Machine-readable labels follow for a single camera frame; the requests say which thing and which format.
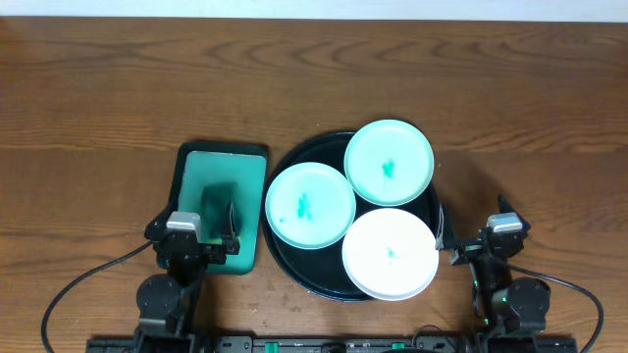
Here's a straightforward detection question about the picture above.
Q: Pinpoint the green yellow scrub sponge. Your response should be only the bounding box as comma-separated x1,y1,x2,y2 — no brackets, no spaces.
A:
201,182,241,240

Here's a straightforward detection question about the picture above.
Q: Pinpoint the mint plate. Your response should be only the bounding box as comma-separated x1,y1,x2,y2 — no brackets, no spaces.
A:
343,120,435,207
265,162,357,250

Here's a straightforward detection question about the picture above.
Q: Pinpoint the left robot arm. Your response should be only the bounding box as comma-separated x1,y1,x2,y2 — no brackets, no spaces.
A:
132,201,240,352

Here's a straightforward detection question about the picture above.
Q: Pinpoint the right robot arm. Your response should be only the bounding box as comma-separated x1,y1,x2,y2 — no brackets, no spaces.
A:
436,196,550,352

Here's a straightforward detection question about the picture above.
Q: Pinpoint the black rectangular water tray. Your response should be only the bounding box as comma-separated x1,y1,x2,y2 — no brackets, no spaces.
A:
165,140,268,276

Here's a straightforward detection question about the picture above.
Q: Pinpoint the round black serving tray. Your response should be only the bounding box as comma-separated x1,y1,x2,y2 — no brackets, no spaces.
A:
260,129,442,303

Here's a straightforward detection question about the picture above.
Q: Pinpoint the white plate with green stain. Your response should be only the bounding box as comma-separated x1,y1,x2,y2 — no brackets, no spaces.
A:
341,208,439,301

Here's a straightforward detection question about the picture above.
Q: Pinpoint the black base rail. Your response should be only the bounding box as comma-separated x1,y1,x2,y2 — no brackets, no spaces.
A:
85,334,580,353

